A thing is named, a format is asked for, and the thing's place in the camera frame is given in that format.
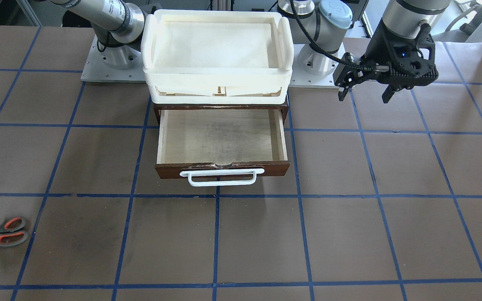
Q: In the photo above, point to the orange grey scissors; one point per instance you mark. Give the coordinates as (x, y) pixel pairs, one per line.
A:
(12, 233)

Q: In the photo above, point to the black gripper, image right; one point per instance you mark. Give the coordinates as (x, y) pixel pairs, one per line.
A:
(378, 49)

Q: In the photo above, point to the dark brown wooden cabinet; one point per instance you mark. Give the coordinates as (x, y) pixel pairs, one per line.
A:
(283, 108)

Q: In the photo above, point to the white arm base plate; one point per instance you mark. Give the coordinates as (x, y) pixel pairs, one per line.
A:
(119, 64)
(316, 77)

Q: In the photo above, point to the wooden drawer with white handle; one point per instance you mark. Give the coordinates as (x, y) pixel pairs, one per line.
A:
(242, 144)

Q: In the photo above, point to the white plastic tray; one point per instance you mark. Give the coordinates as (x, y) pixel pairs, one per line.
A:
(217, 57)

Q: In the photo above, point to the silver robot arm, image left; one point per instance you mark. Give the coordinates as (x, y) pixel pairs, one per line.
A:
(120, 22)

